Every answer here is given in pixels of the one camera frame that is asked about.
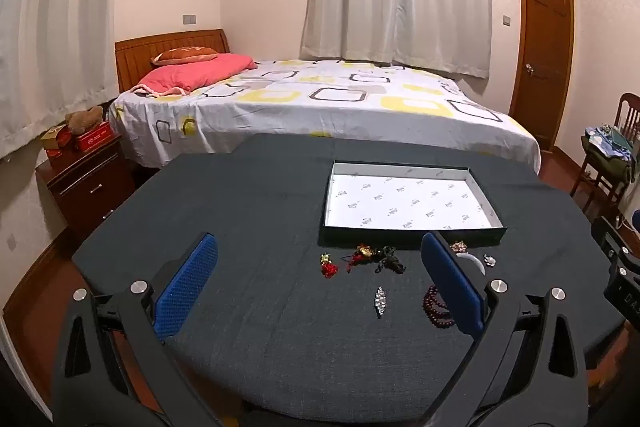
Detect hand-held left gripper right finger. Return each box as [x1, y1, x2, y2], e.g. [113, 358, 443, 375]
[420, 231, 591, 427]

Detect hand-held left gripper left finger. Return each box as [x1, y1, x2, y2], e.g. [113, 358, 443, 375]
[50, 232, 246, 427]

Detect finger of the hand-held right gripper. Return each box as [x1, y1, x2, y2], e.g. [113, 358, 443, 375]
[591, 216, 640, 269]

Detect dark red bead bracelet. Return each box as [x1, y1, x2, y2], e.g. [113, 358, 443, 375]
[422, 285, 456, 329]

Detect white jade bangle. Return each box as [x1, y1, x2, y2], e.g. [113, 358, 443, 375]
[452, 252, 487, 277]

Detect green tray box white lining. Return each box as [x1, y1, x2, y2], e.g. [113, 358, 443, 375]
[318, 160, 508, 253]

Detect pile of clothes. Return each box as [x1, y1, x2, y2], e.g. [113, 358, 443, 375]
[581, 123, 638, 182]

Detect dark grey tablecloth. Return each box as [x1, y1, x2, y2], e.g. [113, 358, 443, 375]
[71, 134, 631, 413]

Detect wooden chair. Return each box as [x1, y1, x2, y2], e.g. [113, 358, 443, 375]
[570, 93, 640, 208]

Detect wooden nightstand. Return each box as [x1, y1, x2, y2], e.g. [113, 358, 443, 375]
[35, 134, 138, 243]

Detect red box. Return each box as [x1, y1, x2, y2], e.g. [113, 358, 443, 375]
[74, 122, 112, 152]

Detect wooden door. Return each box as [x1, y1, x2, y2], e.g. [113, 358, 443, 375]
[508, 0, 575, 151]

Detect brown teddy bear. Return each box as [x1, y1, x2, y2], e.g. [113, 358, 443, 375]
[65, 106, 104, 135]

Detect yellow gift box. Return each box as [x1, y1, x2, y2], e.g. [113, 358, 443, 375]
[40, 124, 73, 151]

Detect bed with patterned sheet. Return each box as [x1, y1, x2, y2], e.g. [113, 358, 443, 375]
[107, 57, 543, 175]

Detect pink pillow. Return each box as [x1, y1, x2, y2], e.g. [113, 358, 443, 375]
[134, 53, 258, 96]

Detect orange pillow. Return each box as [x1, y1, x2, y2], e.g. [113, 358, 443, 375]
[151, 47, 220, 68]

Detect wooden headboard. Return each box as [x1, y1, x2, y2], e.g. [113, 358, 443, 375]
[114, 28, 231, 94]

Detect white side curtain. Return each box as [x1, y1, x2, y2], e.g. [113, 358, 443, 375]
[0, 0, 126, 158]

